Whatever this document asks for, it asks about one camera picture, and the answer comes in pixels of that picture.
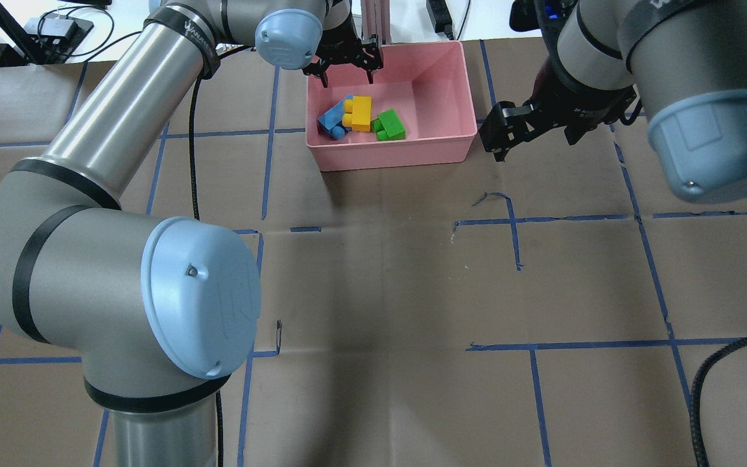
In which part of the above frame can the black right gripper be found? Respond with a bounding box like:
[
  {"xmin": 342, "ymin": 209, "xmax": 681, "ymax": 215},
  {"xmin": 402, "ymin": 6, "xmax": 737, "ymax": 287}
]
[{"xmin": 479, "ymin": 62, "xmax": 637, "ymax": 163}]

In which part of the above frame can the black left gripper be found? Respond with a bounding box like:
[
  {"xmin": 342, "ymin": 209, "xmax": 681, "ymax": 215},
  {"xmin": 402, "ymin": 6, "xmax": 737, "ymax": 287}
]
[{"xmin": 302, "ymin": 17, "xmax": 385, "ymax": 89}]

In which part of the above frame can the yellow toy block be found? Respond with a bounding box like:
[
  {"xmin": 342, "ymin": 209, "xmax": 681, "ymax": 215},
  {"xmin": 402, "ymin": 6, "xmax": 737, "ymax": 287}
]
[{"xmin": 341, "ymin": 95, "xmax": 373, "ymax": 132}]

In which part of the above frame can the blue toy block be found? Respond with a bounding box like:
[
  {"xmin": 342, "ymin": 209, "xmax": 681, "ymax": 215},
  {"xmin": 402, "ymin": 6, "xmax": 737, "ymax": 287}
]
[{"xmin": 317, "ymin": 95, "xmax": 353, "ymax": 141}]

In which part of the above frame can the green toy block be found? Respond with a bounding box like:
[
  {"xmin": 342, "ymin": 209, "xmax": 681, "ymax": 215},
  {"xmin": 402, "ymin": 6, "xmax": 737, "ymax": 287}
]
[{"xmin": 370, "ymin": 108, "xmax": 407, "ymax": 141}]

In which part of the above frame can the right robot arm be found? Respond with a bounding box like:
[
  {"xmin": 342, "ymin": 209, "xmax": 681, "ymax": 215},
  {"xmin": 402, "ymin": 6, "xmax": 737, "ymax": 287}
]
[{"xmin": 479, "ymin": 1, "xmax": 747, "ymax": 204}]

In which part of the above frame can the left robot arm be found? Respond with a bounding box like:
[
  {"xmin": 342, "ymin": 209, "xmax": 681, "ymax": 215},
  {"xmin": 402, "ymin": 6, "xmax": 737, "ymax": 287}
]
[{"xmin": 0, "ymin": 1, "xmax": 382, "ymax": 466}]

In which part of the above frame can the pink plastic box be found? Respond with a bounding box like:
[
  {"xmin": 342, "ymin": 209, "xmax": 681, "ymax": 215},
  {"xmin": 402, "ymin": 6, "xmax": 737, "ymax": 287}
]
[{"xmin": 305, "ymin": 41, "xmax": 477, "ymax": 172}]

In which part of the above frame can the black power adapter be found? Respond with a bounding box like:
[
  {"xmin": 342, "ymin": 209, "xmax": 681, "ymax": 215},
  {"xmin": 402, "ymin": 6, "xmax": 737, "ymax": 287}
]
[{"xmin": 425, "ymin": 0, "xmax": 454, "ymax": 39}]

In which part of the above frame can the aluminium frame post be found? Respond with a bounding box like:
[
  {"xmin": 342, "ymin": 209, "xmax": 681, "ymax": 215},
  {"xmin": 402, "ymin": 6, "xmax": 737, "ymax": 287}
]
[{"xmin": 361, "ymin": 0, "xmax": 392, "ymax": 45}]

